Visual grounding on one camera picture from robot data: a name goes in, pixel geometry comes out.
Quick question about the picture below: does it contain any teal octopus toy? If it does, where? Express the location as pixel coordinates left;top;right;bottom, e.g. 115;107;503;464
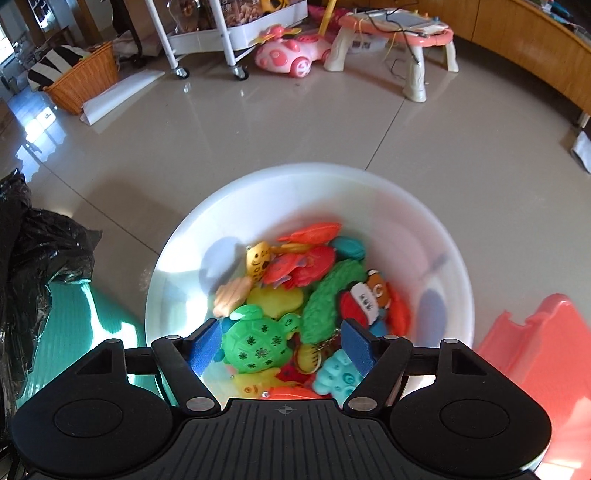
311;349;363;406

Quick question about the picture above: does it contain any green turtle toy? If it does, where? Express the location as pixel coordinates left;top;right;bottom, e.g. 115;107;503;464
221;304;301;374

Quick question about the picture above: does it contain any yellow fish toy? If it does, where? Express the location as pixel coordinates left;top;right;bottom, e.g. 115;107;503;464
246;285;304;319

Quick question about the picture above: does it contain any orange crab toy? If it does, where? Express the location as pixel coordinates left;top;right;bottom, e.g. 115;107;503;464
262;245;335;289

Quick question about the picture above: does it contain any white plastic bucket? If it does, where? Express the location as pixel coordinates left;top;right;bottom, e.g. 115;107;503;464
145;163;475;347

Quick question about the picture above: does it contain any pink plastic storage box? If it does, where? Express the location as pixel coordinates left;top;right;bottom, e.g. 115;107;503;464
477;294;590;479

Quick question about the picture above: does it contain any black plastic bag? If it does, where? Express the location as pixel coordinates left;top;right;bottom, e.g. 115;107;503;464
1;170;102;444

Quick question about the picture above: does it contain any white rolled paper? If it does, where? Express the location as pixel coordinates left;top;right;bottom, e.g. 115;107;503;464
80;69;164;126

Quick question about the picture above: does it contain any wicker basket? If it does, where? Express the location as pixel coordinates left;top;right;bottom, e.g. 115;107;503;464
43;42;119;115

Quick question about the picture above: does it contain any white paper on floor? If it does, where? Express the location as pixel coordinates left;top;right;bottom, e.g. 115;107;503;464
570;131;591;174

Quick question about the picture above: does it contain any pink toy car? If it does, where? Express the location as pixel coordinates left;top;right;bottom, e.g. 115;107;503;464
253;24;332;78

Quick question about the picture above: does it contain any white rolling cart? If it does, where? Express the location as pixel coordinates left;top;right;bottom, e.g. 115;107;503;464
145;1;308;81

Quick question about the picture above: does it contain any pink kids drawing table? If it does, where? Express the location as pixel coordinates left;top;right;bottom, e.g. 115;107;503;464
324;9;460;103

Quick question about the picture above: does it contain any yellow toy microphone stand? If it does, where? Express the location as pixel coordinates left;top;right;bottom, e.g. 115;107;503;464
318;0;337;36

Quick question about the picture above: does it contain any wooden tv cabinet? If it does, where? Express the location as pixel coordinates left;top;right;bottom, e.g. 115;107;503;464
338;0;591;113

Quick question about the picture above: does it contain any red bear keychain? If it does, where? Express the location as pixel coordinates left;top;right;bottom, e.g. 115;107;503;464
338;269;392;328

